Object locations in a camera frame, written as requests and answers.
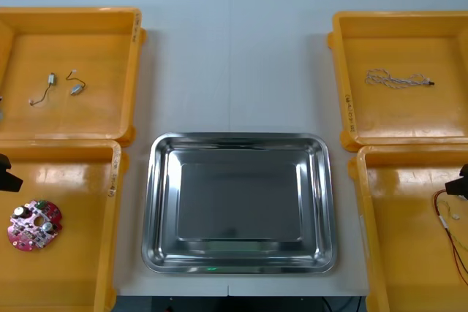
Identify blue-white twisted wire harness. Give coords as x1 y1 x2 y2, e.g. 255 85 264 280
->
364 68 435 90

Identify round red circuit board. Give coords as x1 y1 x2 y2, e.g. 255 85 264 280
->
6 199 64 252

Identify yellow-orange plastic bin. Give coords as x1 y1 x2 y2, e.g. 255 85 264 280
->
327 11 468 152
0 7 148 147
347 144 468 312
0 140 129 312

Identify small metal solenoid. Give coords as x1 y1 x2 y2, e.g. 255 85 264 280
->
65 69 88 96
28 73 59 107

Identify steel tray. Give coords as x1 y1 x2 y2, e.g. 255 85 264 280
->
140 132 338 275

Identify green-yellow wire harness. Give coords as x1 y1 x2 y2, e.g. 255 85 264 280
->
437 200 468 256

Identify red wire harness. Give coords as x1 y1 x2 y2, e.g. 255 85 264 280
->
433 189 468 284

